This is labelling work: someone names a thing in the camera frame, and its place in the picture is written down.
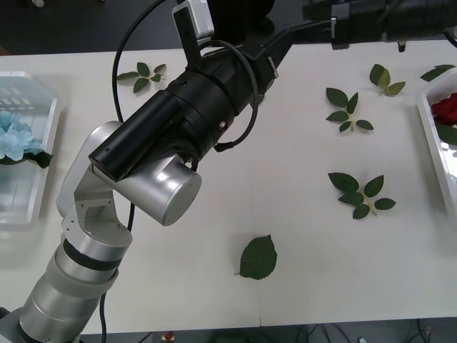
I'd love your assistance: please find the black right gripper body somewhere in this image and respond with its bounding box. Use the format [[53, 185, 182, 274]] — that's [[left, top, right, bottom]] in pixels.
[[330, 3, 353, 50]]

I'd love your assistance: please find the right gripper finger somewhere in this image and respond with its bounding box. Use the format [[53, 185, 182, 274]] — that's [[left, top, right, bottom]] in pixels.
[[291, 19, 333, 31]]

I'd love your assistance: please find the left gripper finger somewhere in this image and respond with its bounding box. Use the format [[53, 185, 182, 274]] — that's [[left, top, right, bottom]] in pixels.
[[262, 56, 281, 94], [263, 25, 297, 66]]

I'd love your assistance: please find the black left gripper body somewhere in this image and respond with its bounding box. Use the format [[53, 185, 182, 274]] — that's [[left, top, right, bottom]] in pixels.
[[195, 43, 275, 106]]

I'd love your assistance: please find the large red rose with stem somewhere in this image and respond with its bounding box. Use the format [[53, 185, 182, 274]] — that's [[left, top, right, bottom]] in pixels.
[[430, 93, 457, 146]]

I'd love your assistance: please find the person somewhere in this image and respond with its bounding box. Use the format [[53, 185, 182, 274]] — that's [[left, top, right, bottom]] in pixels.
[[213, 0, 276, 39]]

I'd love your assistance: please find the narrow dark green leaf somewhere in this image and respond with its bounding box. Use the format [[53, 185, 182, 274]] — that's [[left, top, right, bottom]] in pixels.
[[420, 64, 456, 82]]

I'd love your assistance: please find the shallow white box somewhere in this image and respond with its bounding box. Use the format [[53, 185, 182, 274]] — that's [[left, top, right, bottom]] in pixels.
[[417, 67, 457, 228], [0, 71, 60, 233]]

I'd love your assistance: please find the large single green leaf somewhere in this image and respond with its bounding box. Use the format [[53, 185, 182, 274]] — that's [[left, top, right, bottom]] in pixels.
[[234, 234, 278, 279]]

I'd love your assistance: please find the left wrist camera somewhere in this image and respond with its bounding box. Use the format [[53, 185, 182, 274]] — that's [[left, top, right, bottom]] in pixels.
[[171, 0, 215, 69]]

